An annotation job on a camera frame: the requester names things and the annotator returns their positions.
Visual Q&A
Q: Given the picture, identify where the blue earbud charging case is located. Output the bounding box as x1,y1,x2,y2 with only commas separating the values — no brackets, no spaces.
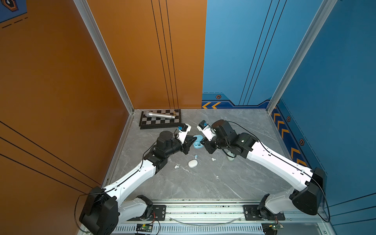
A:
193,135,204,149

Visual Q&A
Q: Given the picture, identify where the white earbud charging case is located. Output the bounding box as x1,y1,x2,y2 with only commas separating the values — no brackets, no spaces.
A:
188,160,198,168

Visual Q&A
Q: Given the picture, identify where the mint green earbud charging case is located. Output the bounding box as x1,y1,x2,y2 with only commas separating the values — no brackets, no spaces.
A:
227,156,236,162

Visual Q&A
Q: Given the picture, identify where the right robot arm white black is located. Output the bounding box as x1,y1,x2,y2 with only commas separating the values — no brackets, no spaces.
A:
197,119,330,222

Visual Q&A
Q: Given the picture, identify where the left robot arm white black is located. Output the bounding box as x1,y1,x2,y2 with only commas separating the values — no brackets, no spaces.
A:
75,131,197,235

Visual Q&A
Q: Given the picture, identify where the black white chessboard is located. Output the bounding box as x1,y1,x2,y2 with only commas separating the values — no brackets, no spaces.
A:
139,109,182,129

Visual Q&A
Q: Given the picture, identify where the silver microphone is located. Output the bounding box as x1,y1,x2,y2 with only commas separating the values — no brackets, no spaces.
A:
145,111,176,119

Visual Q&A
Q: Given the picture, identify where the left green circuit board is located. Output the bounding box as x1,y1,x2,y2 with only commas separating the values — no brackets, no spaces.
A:
135,223,154,235

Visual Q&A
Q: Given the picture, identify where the green circuit board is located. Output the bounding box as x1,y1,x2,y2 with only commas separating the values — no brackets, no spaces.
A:
262,223,284,235
135,223,154,235

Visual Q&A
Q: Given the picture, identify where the right green circuit board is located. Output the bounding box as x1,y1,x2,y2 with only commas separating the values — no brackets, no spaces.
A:
262,223,284,235

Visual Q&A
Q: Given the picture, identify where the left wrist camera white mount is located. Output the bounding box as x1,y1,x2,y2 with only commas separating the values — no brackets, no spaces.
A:
175,123,192,144

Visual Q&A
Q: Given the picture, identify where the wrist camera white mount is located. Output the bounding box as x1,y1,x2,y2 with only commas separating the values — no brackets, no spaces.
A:
175,123,192,144
197,120,216,141

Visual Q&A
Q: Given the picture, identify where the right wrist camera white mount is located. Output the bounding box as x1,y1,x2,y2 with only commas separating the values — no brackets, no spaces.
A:
197,120,216,141

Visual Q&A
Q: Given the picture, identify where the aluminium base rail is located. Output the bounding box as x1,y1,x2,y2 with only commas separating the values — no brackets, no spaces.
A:
79,199,335,235

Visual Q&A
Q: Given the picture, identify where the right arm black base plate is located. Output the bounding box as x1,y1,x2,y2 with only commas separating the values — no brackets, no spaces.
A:
243,205,286,221

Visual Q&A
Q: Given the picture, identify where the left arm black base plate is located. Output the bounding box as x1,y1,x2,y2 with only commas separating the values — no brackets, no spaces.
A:
128,205,166,222

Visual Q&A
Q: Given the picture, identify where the left aluminium corner post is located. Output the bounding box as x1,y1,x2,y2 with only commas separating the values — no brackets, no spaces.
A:
73,0,134,115

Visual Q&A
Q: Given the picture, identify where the aluminium corner post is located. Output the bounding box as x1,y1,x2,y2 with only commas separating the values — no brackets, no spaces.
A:
73,0,134,115
266,0,337,115

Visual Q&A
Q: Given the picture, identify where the right aluminium corner post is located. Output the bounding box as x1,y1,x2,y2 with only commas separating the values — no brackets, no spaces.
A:
266,0,337,115

